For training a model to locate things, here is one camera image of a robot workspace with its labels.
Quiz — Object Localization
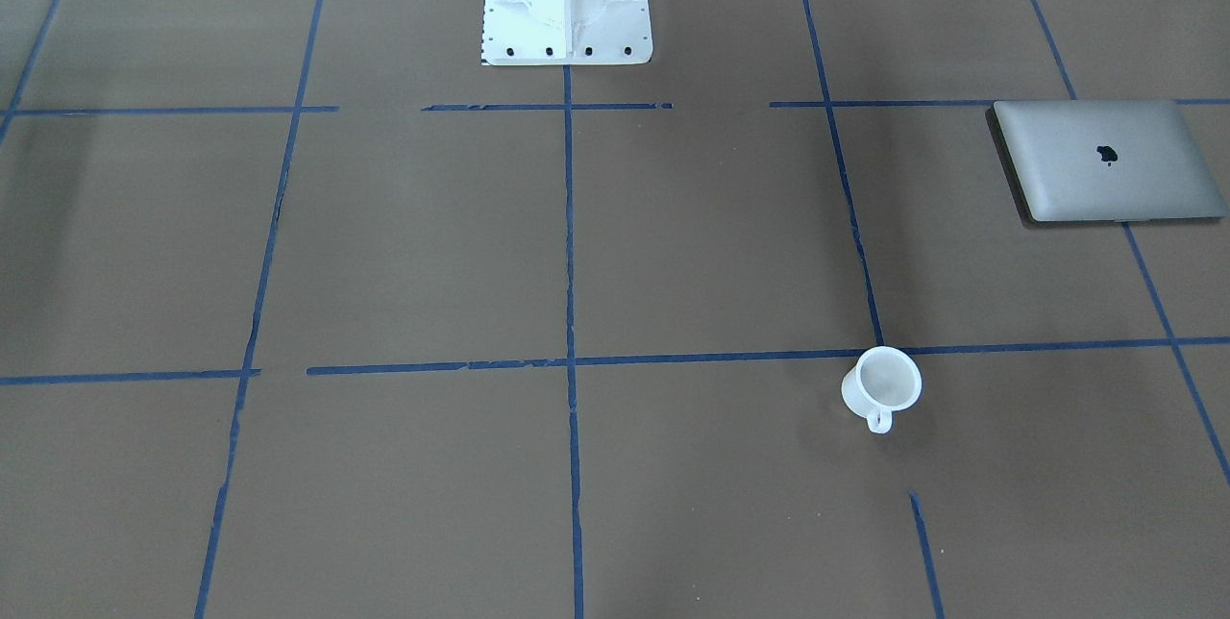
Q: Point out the grey closed laptop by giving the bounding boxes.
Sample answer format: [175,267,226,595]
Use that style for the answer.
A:
[993,98,1228,224]

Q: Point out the white plastic cup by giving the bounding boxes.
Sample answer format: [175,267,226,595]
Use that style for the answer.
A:
[843,346,923,434]

